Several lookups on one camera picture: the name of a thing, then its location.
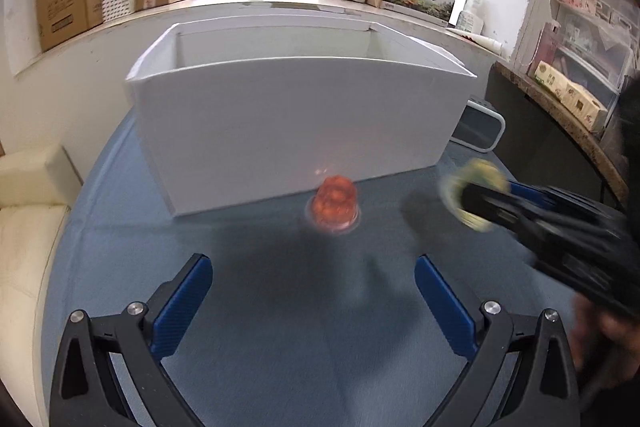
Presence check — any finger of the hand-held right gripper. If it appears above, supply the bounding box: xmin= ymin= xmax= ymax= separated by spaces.
xmin=505 ymin=181 xmax=556 ymax=208
xmin=462 ymin=183 xmax=538 ymax=235

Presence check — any cream leather sofa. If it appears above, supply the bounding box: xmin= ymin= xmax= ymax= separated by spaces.
xmin=0 ymin=144 xmax=83 ymax=388

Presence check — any white tube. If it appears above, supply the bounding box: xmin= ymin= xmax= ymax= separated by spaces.
xmin=462 ymin=29 xmax=503 ymax=52

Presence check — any clear plastic drawer unit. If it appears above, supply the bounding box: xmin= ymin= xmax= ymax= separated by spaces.
xmin=520 ymin=0 xmax=636 ymax=132

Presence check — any large white box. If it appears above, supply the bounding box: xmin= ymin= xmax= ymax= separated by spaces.
xmin=125 ymin=19 xmax=478 ymax=220

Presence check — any small red jelly cup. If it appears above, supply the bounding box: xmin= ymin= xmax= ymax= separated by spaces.
xmin=306 ymin=176 xmax=361 ymax=235

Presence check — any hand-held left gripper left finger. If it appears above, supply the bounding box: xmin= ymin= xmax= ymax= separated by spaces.
xmin=49 ymin=253 xmax=214 ymax=427

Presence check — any white bottle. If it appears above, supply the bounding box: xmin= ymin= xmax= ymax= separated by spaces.
xmin=456 ymin=9 xmax=485 ymax=35

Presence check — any dark counter with stone edge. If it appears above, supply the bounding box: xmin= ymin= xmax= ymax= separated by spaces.
xmin=485 ymin=61 xmax=631 ymax=208

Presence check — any row of tan boxes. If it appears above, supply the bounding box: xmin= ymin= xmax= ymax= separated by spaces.
xmin=532 ymin=62 xmax=608 ymax=130

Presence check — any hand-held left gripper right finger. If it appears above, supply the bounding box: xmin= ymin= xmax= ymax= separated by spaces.
xmin=415 ymin=253 xmax=581 ymax=427

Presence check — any person's right hand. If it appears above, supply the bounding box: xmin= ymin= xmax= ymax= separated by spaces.
xmin=570 ymin=297 xmax=640 ymax=403

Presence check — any small yellow jelly cup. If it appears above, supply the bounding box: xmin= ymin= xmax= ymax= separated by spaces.
xmin=440 ymin=158 xmax=511 ymax=233

